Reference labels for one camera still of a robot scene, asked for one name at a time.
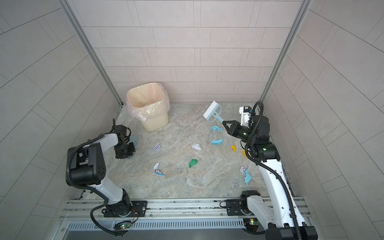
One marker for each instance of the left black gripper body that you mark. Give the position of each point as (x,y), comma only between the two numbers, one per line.
(125,150)

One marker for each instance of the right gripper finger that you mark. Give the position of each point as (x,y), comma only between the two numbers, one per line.
(225,123)
(229,128)

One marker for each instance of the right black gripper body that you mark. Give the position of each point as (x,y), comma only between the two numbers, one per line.
(241,132)

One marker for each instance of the grey-green plastic dustpan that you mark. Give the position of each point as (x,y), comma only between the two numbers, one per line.
(134,140)

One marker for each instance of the grey-green hand brush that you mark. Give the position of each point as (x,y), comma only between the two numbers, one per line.
(213,112)

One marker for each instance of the green paper scrap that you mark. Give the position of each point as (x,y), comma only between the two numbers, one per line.
(193,162)

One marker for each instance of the beige trash bin with bag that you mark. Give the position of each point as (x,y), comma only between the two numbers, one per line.
(149,104)

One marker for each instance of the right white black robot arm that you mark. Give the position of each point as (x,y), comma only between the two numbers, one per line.
(283,221)

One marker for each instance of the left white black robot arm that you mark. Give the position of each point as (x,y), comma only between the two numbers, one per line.
(86,169)

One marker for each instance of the upper cyan paper scrap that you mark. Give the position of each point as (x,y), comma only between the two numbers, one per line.
(216,128)

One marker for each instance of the lower cyan paper scrap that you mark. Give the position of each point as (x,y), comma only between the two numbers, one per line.
(217,142)

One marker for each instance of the white checked paper scrap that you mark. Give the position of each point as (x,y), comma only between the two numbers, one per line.
(157,147)

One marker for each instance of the white crumpled paper scrap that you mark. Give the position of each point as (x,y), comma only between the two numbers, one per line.
(196,147)

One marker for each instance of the white blue-red paper scrap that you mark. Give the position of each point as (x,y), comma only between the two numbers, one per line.
(157,171)

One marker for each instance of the cyan white paper scrap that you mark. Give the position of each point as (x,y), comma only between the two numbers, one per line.
(247,177)

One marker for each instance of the left circuit board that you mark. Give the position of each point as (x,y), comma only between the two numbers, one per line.
(121,226)

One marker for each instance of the circuit board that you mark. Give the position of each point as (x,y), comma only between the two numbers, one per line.
(121,226)
(252,227)

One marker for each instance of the right circuit board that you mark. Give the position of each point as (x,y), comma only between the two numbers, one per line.
(252,227)

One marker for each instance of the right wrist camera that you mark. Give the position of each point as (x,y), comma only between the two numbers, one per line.
(245,113)

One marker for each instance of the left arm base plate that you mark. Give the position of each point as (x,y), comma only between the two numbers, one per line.
(129,210)

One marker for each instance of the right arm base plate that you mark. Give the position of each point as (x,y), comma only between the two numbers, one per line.
(236,208)

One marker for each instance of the aluminium mounting rail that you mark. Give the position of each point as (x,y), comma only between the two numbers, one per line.
(80,210)

